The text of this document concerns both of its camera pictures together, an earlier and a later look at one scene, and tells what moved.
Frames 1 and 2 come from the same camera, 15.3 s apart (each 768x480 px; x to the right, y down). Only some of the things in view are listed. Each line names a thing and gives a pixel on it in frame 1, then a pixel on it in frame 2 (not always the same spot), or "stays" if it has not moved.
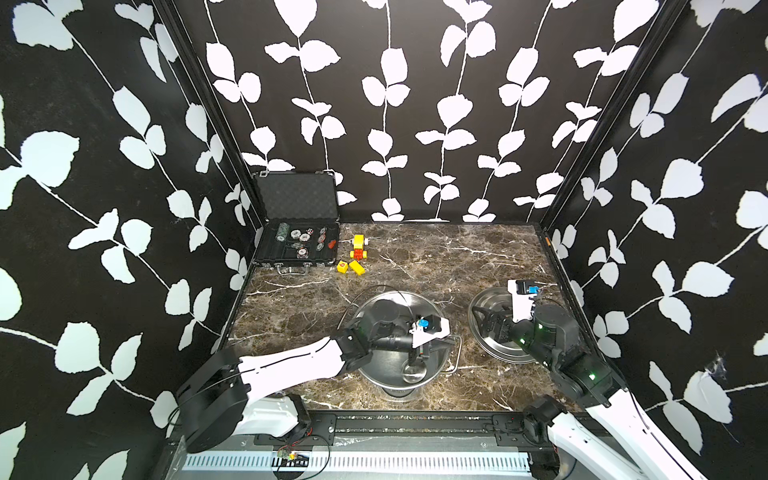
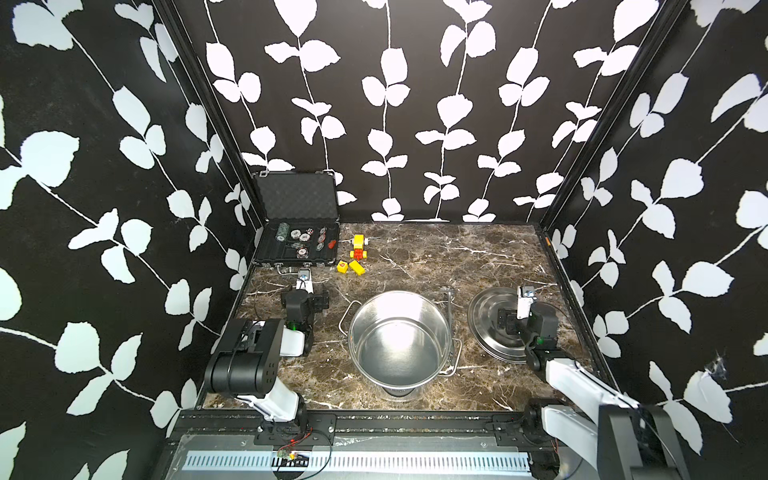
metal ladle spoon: (416, 370) -> (449, 291)
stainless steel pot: (385, 370) stays
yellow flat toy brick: (357, 267) stays
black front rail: (516, 425) stays
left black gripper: (442, 342) -> (317, 301)
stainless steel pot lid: (496, 300) stays
